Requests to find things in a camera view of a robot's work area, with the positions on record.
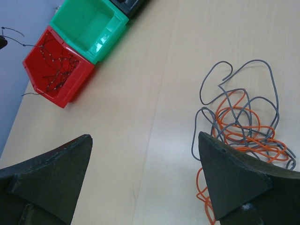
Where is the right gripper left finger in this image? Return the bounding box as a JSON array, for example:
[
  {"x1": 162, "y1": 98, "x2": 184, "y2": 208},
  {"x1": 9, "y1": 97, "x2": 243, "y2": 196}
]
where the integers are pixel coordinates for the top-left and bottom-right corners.
[{"x1": 0, "y1": 134, "x2": 93, "y2": 225}]

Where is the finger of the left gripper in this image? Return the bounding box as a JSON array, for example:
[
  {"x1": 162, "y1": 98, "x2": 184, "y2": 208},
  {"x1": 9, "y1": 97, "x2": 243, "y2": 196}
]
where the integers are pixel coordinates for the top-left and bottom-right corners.
[{"x1": 0, "y1": 36, "x2": 8, "y2": 49}]

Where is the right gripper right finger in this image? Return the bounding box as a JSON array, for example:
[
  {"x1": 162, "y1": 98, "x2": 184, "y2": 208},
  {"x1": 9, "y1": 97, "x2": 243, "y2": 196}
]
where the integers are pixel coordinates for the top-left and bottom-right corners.
[{"x1": 198, "y1": 132, "x2": 300, "y2": 225}]

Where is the cable bundle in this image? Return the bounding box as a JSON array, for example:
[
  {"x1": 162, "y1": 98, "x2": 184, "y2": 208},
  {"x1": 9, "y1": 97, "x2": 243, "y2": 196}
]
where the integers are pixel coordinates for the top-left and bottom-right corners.
[{"x1": 191, "y1": 59, "x2": 297, "y2": 225}]

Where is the red plastic bin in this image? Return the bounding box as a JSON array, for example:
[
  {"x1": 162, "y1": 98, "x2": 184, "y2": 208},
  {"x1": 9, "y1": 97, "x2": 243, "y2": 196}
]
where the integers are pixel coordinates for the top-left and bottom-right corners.
[{"x1": 22, "y1": 26, "x2": 95, "y2": 108}]

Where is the green plastic bin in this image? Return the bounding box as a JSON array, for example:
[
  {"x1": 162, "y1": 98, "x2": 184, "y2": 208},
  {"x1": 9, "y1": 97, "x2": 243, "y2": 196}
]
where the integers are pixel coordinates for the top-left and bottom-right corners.
[{"x1": 50, "y1": 0, "x2": 129, "y2": 64}]

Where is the black plastic bin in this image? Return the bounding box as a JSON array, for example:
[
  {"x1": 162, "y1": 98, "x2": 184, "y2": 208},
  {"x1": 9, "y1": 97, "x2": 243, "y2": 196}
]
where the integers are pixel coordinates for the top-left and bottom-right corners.
[{"x1": 110, "y1": 0, "x2": 148, "y2": 19}]

